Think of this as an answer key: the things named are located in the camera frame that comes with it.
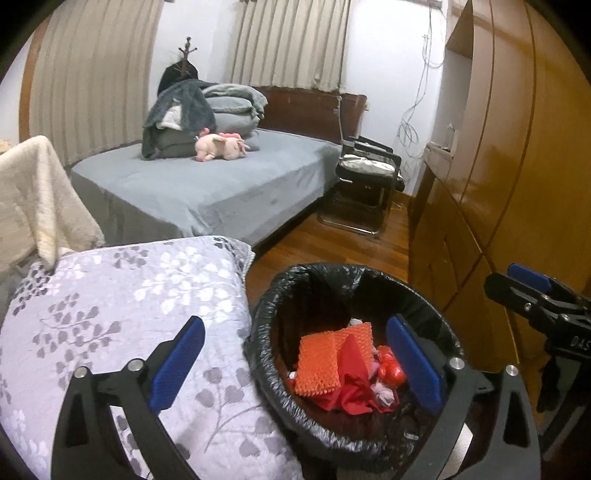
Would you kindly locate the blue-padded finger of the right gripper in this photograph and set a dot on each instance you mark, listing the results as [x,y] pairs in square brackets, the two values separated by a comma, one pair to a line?
[529,277]

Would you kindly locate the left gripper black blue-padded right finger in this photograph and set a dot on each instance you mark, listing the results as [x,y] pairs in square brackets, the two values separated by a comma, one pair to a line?
[484,427]

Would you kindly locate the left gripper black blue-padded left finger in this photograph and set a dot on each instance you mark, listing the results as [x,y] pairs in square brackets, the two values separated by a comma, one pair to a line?
[86,443]

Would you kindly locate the red cloth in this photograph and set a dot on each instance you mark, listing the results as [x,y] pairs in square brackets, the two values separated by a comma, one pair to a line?
[356,395]

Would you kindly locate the orange foam mesh sheet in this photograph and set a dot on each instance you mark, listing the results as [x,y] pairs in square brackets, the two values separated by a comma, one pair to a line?
[317,365]

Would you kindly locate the red shiny plastic bag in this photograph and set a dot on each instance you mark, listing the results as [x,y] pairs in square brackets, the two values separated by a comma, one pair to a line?
[390,371]

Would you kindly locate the black-lined trash bin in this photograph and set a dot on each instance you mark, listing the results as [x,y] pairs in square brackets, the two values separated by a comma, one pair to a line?
[322,297]

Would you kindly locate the grey floral quilted cover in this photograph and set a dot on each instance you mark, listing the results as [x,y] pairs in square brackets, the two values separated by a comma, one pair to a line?
[104,307]

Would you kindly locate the brown wooden wardrobe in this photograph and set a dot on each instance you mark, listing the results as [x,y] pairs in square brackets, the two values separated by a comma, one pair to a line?
[517,189]

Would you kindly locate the grey-sheeted bed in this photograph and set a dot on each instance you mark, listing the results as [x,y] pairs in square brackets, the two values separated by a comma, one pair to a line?
[136,200]

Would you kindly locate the black metal chair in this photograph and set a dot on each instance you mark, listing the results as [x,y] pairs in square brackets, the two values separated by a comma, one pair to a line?
[368,175]

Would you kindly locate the beige quilted blanket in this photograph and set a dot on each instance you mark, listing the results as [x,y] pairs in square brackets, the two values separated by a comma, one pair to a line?
[40,210]

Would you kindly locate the pink plush pig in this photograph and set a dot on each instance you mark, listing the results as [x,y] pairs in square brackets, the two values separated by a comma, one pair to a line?
[226,146]

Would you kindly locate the dark wooden headboard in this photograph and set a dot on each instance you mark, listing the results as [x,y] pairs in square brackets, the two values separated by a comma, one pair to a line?
[316,114]

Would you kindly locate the pile of grey bedding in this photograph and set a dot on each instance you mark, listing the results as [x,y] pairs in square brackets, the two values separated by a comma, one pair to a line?
[191,108]

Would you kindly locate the dark wooden coat rack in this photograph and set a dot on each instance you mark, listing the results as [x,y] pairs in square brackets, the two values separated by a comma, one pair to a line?
[180,70]

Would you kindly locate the left beige curtain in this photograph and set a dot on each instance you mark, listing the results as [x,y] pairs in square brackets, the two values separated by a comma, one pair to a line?
[89,90]

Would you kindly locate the beige curtain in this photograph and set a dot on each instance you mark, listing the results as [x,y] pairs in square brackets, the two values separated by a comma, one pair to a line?
[290,44]
[89,90]

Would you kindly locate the right beige curtain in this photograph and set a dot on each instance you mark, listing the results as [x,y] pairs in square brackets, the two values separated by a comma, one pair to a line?
[290,44]

